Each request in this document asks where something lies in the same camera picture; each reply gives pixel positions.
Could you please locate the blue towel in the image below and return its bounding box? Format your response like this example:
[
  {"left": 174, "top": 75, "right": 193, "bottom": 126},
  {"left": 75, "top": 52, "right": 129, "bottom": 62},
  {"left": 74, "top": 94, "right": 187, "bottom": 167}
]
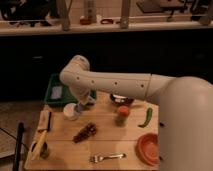
[{"left": 76, "top": 104, "right": 84, "bottom": 113}]

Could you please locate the red object on shelf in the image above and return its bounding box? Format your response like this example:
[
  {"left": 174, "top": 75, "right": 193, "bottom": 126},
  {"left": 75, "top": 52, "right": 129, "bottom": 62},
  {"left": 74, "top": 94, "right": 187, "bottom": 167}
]
[{"left": 80, "top": 18, "right": 92, "bottom": 25}]

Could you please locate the black pole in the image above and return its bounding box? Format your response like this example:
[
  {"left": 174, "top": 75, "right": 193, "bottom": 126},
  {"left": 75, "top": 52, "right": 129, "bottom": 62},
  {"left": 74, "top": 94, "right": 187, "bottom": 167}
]
[{"left": 12, "top": 122, "right": 24, "bottom": 171}]

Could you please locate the wooden brush block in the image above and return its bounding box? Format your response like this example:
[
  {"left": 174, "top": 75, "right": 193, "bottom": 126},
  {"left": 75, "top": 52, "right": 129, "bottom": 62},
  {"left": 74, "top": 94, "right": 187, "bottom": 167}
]
[{"left": 37, "top": 110, "right": 52, "bottom": 132}]

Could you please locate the dark grape bunch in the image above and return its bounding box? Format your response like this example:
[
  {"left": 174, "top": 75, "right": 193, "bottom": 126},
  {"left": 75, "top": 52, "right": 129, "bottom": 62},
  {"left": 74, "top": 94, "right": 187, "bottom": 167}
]
[{"left": 73, "top": 122, "right": 97, "bottom": 143}]

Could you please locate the dark brown bowl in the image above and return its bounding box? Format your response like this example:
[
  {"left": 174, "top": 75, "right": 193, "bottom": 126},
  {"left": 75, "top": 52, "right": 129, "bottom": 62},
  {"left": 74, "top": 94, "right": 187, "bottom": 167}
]
[{"left": 110, "top": 94, "right": 134, "bottom": 106}]

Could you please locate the white handled knife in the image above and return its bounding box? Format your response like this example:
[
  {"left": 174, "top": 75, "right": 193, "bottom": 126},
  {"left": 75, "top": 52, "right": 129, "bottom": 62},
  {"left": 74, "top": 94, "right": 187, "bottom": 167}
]
[{"left": 112, "top": 94, "right": 128, "bottom": 99}]

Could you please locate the black office chair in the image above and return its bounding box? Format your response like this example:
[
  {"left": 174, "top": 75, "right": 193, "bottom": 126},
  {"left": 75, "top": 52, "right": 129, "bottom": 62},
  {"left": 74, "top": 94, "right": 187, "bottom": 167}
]
[{"left": 0, "top": 0, "right": 54, "bottom": 27}]

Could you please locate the orange clay bowl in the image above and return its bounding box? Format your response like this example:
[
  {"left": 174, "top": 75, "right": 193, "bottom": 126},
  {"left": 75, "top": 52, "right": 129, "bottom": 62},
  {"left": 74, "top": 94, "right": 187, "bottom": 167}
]
[{"left": 135, "top": 133, "right": 158, "bottom": 166}]

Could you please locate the silver metal fork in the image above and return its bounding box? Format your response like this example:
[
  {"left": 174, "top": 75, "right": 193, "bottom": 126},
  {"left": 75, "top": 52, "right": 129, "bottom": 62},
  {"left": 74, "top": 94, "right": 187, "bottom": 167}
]
[{"left": 89, "top": 153, "right": 127, "bottom": 163}]

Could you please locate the green plastic tray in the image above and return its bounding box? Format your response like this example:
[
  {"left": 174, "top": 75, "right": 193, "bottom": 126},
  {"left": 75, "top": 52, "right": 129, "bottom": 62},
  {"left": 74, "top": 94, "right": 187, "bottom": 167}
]
[{"left": 44, "top": 73, "right": 98, "bottom": 108}]

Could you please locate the red tomato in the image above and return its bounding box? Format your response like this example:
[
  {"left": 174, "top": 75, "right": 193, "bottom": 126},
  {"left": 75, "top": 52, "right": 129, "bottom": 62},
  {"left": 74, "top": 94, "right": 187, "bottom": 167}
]
[{"left": 117, "top": 105, "right": 130, "bottom": 118}]

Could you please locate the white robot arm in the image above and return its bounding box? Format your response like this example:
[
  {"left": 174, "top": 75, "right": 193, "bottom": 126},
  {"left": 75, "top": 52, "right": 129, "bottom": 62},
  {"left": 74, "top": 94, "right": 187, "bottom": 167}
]
[{"left": 60, "top": 55, "right": 213, "bottom": 171}]

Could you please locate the white paper cup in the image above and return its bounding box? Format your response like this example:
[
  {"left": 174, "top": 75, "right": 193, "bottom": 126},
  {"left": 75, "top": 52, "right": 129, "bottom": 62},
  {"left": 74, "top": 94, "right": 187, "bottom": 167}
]
[{"left": 63, "top": 103, "right": 79, "bottom": 121}]

